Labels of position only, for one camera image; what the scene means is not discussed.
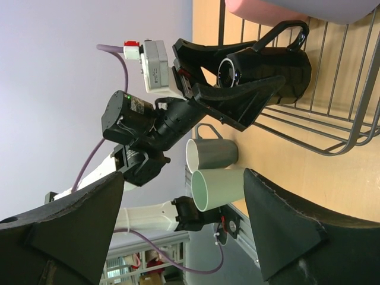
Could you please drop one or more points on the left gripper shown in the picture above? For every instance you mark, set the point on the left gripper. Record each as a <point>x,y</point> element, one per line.
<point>237,106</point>

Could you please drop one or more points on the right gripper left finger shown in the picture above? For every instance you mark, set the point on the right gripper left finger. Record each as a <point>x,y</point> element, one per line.
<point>65,241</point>

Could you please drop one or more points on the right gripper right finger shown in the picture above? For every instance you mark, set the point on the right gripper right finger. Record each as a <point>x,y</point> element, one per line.
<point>301,242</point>

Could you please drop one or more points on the black mug white inside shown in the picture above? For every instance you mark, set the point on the black mug white inside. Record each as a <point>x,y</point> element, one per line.
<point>260,61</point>

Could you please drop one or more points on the pink cup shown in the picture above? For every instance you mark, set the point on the pink cup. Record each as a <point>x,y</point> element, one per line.
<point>261,12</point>

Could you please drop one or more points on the lavender cup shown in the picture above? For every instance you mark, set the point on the lavender cup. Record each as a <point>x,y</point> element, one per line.
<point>335,11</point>

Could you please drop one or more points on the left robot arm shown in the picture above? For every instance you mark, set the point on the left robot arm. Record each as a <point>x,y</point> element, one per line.
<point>144,131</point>

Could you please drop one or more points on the grey mug white inside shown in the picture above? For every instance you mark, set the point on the grey mug white inside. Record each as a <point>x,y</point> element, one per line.
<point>205,153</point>

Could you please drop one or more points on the green cup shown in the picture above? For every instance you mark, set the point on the green cup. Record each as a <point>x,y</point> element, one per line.
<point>213,188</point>

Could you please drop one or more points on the aluminium frame rail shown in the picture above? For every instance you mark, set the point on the aluminium frame rail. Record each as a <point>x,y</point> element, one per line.
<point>245,238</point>

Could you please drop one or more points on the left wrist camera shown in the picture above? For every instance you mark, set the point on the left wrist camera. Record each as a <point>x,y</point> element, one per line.
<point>155,64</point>

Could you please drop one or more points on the black wire dish rack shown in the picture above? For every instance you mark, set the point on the black wire dish rack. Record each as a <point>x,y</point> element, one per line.
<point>340,109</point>

